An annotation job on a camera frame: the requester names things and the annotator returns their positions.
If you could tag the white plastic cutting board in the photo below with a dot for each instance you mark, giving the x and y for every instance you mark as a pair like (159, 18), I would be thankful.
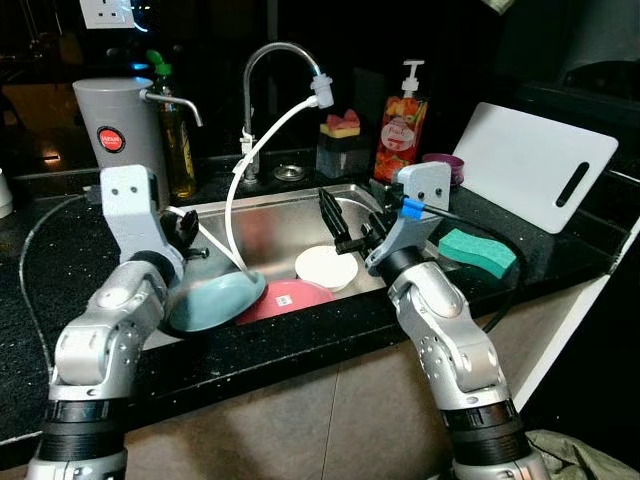
(520, 165)

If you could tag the grey water dispenser canister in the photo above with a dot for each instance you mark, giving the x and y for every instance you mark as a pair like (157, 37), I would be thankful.
(120, 130)

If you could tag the watermelon shaped sponge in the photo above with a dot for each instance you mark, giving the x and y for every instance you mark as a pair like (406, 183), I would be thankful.
(341, 124)

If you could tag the olive green bag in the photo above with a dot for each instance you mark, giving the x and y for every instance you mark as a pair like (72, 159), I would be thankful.
(585, 460)

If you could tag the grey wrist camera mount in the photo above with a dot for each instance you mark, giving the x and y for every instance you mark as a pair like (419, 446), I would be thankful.
(130, 210)
(420, 195)

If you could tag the red pump soap bottle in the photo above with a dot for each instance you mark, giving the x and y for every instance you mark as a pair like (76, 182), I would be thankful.
(400, 135)

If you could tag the teal ceramic bowl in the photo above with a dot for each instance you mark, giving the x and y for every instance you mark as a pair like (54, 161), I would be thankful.
(212, 300)

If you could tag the stainless steel sink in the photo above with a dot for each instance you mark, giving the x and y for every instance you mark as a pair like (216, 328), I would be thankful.
(280, 225)

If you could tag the small white bowl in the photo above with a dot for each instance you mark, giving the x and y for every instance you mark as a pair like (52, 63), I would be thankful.
(325, 268)

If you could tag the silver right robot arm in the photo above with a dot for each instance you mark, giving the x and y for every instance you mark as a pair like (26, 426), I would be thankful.
(450, 350)

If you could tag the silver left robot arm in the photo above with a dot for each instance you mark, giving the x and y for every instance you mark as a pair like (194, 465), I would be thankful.
(100, 340)

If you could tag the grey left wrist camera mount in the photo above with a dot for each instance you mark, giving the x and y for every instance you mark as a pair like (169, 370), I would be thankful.
(130, 210)

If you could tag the green capped oil bottle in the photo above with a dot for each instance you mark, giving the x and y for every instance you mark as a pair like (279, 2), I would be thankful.
(180, 150)

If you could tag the white wall socket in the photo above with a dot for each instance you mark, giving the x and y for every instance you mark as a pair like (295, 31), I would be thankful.
(107, 12)

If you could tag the chrome kitchen faucet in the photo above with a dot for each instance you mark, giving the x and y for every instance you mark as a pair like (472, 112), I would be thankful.
(250, 100)

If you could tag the black sponge holder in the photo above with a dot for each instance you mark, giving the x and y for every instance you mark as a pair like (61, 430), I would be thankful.
(342, 155)

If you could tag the green dish sponge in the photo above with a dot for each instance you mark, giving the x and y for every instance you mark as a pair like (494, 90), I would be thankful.
(478, 252)

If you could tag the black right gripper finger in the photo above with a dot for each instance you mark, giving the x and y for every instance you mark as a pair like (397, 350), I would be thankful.
(328, 212)
(344, 218)

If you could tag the purple cup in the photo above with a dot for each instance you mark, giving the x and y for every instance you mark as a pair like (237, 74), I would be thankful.
(445, 168)

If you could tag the red plastic plate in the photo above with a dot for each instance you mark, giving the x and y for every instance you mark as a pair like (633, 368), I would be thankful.
(290, 300)

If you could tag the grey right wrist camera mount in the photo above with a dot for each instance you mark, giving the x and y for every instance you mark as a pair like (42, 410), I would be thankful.
(420, 195)

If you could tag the thin white tube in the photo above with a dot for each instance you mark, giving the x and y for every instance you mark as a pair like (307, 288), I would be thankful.
(205, 238)

